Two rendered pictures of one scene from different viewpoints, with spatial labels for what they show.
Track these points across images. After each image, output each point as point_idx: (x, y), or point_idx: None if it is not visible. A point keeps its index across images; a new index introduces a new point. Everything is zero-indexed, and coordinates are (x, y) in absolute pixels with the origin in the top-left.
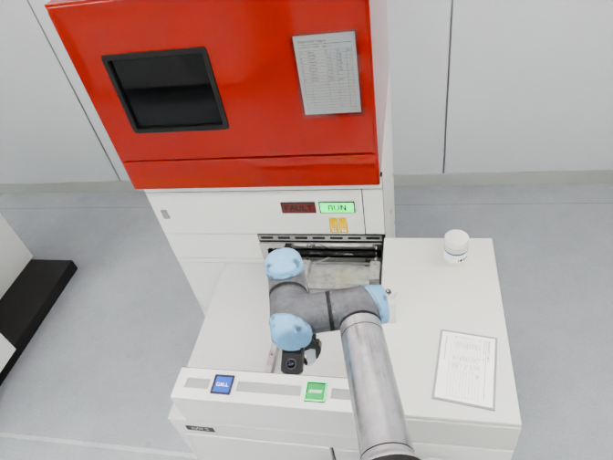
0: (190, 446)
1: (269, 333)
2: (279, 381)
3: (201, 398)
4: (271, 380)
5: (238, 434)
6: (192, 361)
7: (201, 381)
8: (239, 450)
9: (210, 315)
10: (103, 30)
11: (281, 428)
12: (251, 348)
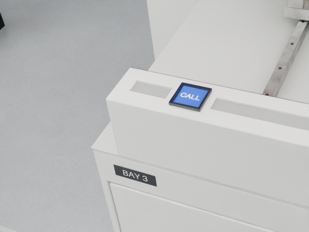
0: (110, 211)
1: (264, 74)
2: (286, 108)
3: (153, 108)
4: (272, 105)
5: (191, 197)
6: None
7: (156, 89)
8: (183, 231)
9: (176, 39)
10: None
11: (268, 193)
12: (232, 86)
